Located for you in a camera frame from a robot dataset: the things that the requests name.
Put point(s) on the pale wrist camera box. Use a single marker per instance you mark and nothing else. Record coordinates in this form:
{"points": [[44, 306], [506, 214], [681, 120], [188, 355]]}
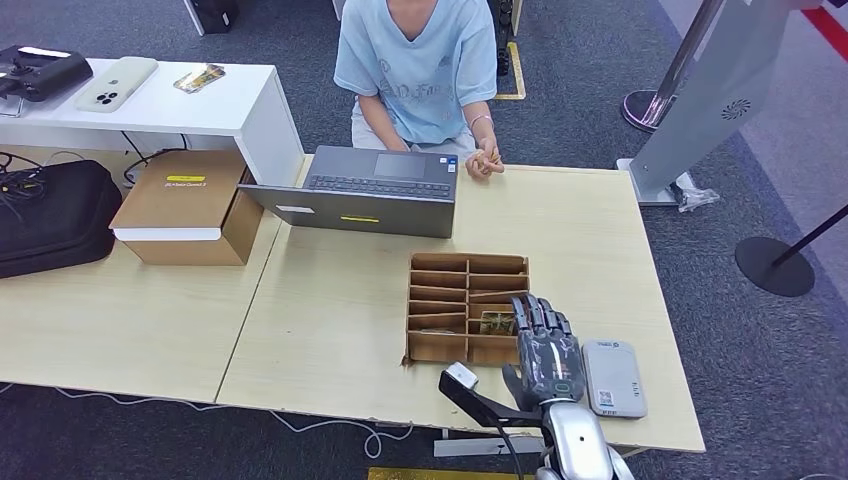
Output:
{"points": [[460, 376]]}

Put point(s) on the black camera bracket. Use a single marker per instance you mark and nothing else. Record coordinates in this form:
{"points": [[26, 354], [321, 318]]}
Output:
{"points": [[484, 407]]}

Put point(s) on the person's right forearm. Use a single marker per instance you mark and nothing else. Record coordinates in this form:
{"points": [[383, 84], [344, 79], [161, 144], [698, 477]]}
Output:
{"points": [[383, 129]]}

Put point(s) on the yellow floor tape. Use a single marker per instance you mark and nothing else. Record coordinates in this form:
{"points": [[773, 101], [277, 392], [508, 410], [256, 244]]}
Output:
{"points": [[519, 73], [430, 474]]}

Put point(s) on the brown cardboard box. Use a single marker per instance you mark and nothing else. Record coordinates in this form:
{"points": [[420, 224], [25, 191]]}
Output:
{"points": [[185, 199]]}

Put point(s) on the person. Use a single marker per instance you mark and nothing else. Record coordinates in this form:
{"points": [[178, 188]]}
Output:
{"points": [[417, 73]]}

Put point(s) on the grey laptop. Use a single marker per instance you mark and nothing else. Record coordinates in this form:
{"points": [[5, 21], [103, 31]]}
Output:
{"points": [[344, 212]]}

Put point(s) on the white shelf desk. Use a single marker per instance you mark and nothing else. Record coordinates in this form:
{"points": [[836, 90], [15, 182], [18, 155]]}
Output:
{"points": [[232, 112]]}

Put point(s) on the person's left forearm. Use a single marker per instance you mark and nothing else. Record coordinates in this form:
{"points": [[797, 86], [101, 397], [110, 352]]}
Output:
{"points": [[482, 131]]}

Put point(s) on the pale smartphone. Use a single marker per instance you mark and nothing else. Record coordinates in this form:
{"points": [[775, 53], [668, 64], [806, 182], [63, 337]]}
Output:
{"points": [[118, 83]]}

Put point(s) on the clear plastic wrap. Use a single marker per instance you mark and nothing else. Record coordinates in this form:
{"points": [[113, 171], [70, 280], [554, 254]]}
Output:
{"points": [[696, 195]]}

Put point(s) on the grey panel stand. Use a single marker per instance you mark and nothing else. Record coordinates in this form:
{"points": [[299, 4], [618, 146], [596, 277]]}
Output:
{"points": [[722, 79]]}

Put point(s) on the white desk foot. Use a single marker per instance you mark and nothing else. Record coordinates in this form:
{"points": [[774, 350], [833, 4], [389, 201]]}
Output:
{"points": [[477, 447]]}

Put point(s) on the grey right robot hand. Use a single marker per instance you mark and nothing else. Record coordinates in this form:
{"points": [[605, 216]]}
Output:
{"points": [[550, 368]]}

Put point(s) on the white card reader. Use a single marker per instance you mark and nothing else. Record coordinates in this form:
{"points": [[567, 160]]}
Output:
{"points": [[615, 381]]}

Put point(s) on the cardboard slot organizer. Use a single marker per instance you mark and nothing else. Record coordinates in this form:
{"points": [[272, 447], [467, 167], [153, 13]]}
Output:
{"points": [[450, 291]]}

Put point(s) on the black carry bag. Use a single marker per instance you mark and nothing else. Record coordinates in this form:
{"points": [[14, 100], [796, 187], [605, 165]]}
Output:
{"points": [[53, 218]]}

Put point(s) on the black device case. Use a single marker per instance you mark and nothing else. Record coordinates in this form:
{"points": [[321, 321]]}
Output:
{"points": [[45, 73]]}

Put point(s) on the chrome stanchion post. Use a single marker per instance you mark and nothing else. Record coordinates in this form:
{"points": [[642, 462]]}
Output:
{"points": [[689, 40]]}

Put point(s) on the black stanchion post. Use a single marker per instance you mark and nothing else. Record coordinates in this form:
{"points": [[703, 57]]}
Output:
{"points": [[775, 268]]}

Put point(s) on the person's left hand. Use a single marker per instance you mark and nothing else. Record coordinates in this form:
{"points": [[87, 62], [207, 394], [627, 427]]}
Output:
{"points": [[480, 171]]}

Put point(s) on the black cabinet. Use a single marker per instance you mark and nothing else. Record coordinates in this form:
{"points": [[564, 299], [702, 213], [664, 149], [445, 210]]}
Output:
{"points": [[215, 16]]}

